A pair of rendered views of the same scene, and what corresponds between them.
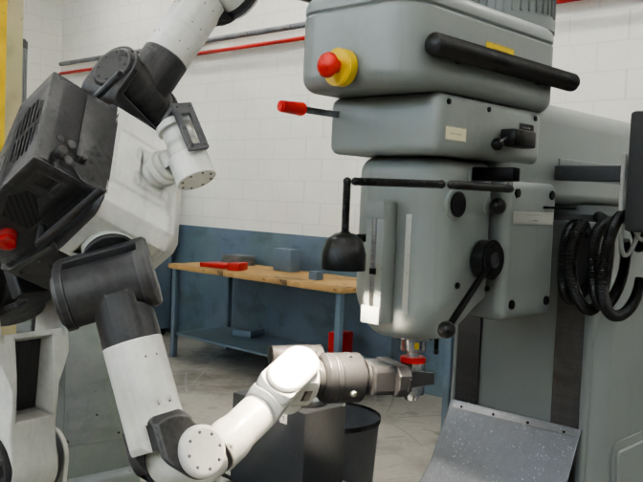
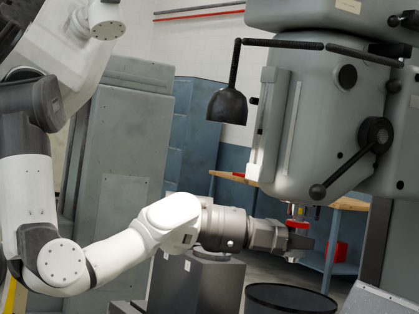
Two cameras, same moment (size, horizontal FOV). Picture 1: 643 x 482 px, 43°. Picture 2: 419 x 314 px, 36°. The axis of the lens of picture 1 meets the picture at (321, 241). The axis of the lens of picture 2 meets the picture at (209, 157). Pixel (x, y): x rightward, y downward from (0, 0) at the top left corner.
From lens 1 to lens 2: 0.38 m
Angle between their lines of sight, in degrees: 13
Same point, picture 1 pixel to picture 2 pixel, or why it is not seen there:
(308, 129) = not seen: hidden behind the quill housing
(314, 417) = (212, 268)
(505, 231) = (400, 113)
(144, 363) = (24, 177)
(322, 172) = not seen: hidden behind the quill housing
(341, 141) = (250, 12)
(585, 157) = not seen: outside the picture
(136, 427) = (8, 231)
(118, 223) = (33, 59)
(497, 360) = (400, 247)
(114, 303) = (9, 122)
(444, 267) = (327, 134)
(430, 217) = (317, 85)
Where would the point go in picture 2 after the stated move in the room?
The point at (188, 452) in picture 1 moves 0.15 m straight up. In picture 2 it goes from (46, 260) to (59, 166)
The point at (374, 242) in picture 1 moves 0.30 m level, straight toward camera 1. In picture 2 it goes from (264, 104) to (217, 89)
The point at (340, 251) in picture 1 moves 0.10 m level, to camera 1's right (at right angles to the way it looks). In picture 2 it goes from (220, 103) to (278, 111)
